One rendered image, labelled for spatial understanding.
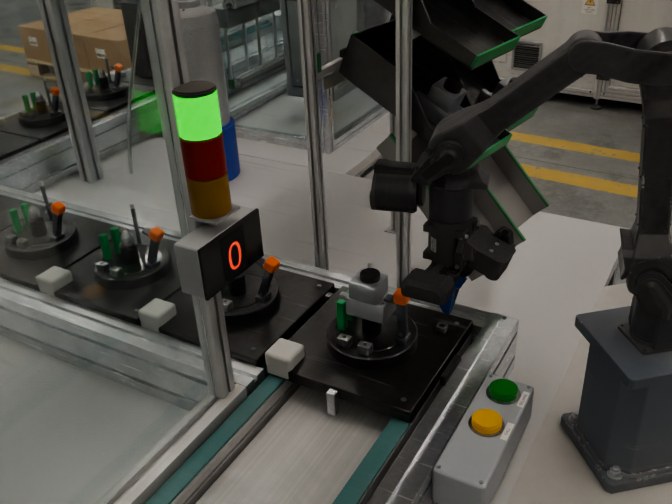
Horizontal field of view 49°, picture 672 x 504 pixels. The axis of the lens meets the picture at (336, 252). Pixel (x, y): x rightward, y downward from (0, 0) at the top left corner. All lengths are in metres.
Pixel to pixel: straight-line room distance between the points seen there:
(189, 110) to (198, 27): 1.01
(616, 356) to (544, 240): 0.69
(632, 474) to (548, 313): 0.41
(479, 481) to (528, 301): 0.57
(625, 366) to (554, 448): 0.22
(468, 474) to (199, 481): 0.35
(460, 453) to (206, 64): 1.20
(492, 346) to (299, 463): 0.35
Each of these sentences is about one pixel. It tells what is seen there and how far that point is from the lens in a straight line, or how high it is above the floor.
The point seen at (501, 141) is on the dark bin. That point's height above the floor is 1.21.
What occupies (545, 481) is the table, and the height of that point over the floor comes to 0.86.
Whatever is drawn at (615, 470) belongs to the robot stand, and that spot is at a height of 0.89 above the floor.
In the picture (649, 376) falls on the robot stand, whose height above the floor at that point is 1.06.
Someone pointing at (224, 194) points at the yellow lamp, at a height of 1.29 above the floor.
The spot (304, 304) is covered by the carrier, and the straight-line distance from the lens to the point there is 1.23.
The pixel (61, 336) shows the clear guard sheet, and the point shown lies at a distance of 0.82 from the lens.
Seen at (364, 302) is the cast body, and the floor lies 1.05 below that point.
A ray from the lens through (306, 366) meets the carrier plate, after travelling 1.10.
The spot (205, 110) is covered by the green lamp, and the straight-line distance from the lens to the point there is 0.84.
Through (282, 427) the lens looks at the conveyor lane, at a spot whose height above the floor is 0.92.
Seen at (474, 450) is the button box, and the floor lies 0.96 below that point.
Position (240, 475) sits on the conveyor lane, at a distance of 1.03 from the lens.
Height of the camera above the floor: 1.66
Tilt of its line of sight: 30 degrees down
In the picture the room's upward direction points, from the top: 3 degrees counter-clockwise
